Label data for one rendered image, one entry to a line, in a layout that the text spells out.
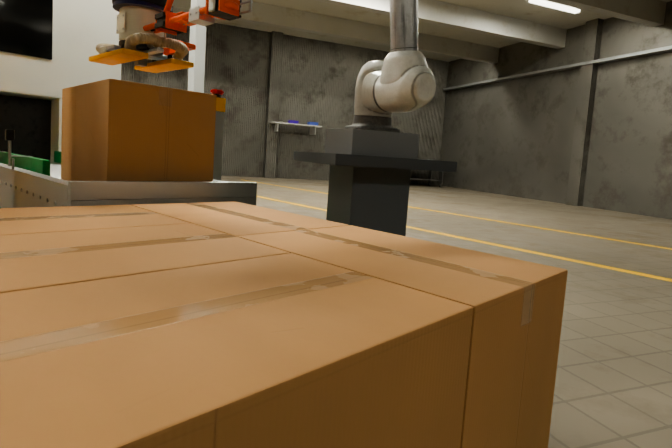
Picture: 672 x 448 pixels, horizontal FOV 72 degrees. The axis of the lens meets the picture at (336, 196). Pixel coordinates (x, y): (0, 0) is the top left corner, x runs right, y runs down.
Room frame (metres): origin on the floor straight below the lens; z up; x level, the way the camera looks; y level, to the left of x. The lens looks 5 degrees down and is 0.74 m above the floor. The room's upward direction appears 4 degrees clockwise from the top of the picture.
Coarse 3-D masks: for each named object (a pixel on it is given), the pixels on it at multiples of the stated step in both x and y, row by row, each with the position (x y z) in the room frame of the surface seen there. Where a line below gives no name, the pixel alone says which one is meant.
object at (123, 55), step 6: (126, 48) 1.75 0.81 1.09; (102, 54) 1.84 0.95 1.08; (108, 54) 1.80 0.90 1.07; (114, 54) 1.77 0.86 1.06; (120, 54) 1.75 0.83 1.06; (126, 54) 1.74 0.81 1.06; (132, 54) 1.75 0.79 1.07; (138, 54) 1.76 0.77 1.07; (144, 54) 1.78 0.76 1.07; (90, 60) 1.93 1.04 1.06; (96, 60) 1.91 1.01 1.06; (102, 60) 1.90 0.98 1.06; (108, 60) 1.89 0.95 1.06; (114, 60) 1.88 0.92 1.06; (120, 60) 1.87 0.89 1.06; (126, 60) 1.87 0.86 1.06; (132, 60) 1.86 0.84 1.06
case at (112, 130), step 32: (64, 96) 1.97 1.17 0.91; (96, 96) 1.66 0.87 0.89; (128, 96) 1.61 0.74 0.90; (160, 96) 1.69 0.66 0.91; (192, 96) 1.77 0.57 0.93; (64, 128) 1.96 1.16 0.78; (96, 128) 1.65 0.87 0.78; (128, 128) 1.61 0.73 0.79; (160, 128) 1.69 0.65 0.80; (192, 128) 1.77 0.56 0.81; (64, 160) 1.96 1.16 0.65; (96, 160) 1.65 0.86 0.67; (128, 160) 1.61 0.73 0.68; (160, 160) 1.69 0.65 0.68; (192, 160) 1.78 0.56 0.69
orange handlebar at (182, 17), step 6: (228, 6) 1.48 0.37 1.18; (234, 6) 1.49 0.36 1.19; (180, 12) 1.66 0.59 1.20; (186, 12) 1.64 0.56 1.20; (204, 12) 1.56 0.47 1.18; (174, 18) 1.69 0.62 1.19; (180, 18) 1.66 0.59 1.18; (186, 18) 1.65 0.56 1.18; (150, 24) 1.82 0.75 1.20; (180, 24) 1.74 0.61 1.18; (186, 24) 1.71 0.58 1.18; (192, 24) 1.70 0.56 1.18; (186, 42) 2.12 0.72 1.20; (192, 48) 2.14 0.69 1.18
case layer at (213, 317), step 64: (0, 256) 0.73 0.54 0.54; (64, 256) 0.76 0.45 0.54; (128, 256) 0.79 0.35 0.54; (192, 256) 0.82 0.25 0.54; (256, 256) 0.86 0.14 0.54; (320, 256) 0.89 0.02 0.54; (384, 256) 0.93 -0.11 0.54; (448, 256) 0.97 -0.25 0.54; (0, 320) 0.48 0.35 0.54; (64, 320) 0.49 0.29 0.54; (128, 320) 0.50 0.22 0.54; (192, 320) 0.51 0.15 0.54; (256, 320) 0.53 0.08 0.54; (320, 320) 0.54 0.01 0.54; (384, 320) 0.56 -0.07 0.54; (448, 320) 0.59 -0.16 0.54; (512, 320) 0.74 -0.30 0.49; (0, 384) 0.35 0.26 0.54; (64, 384) 0.36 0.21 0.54; (128, 384) 0.36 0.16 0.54; (192, 384) 0.37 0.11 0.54; (256, 384) 0.38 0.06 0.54; (320, 384) 0.42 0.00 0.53; (384, 384) 0.49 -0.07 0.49; (448, 384) 0.60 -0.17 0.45; (512, 384) 0.76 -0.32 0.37
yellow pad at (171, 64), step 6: (156, 60) 2.04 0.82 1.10; (162, 60) 1.91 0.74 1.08; (168, 60) 1.87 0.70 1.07; (174, 60) 1.87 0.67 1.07; (180, 60) 1.89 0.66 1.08; (138, 66) 2.06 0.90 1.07; (150, 66) 1.98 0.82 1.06; (156, 66) 1.96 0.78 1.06; (162, 66) 1.95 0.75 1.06; (168, 66) 1.94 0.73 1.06; (174, 66) 1.93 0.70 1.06; (180, 66) 1.92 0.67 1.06; (186, 66) 1.91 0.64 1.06; (192, 66) 1.92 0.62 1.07; (156, 72) 2.13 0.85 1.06
